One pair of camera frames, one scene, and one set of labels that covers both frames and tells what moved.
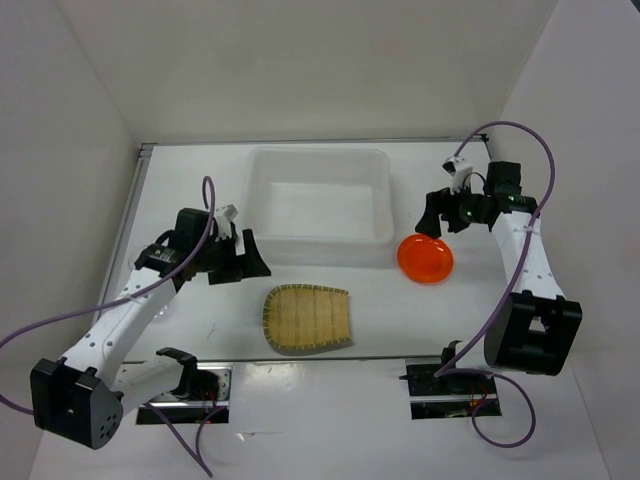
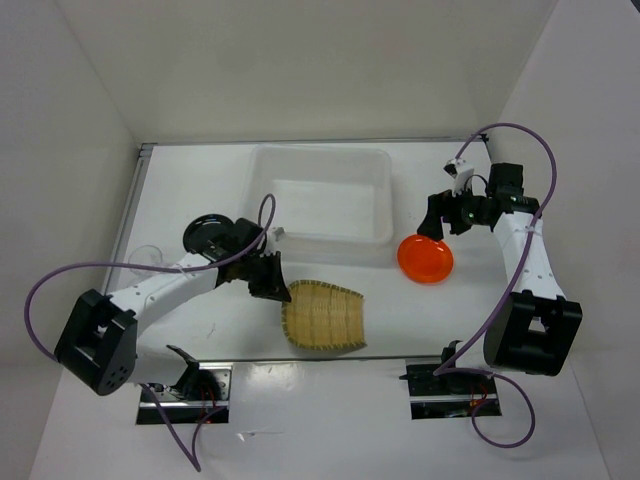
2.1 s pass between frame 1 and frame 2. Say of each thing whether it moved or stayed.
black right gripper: stayed
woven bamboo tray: moved
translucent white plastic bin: stayed
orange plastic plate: stayed
